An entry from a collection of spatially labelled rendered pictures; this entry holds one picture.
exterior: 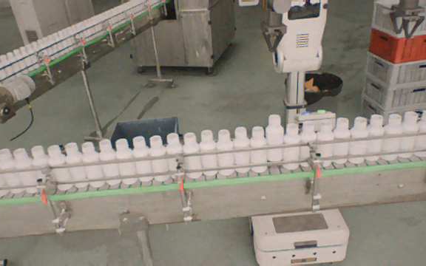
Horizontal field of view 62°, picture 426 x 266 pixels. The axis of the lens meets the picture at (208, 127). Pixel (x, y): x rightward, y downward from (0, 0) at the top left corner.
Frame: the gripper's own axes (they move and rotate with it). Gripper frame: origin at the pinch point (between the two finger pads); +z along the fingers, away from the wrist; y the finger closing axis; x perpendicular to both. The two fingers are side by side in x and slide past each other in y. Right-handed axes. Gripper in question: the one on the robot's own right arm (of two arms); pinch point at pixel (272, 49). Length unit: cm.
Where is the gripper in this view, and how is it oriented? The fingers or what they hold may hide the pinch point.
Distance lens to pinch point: 128.8
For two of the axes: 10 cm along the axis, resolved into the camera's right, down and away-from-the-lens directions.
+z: 0.5, 8.7, 4.9
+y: 1.5, 4.8, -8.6
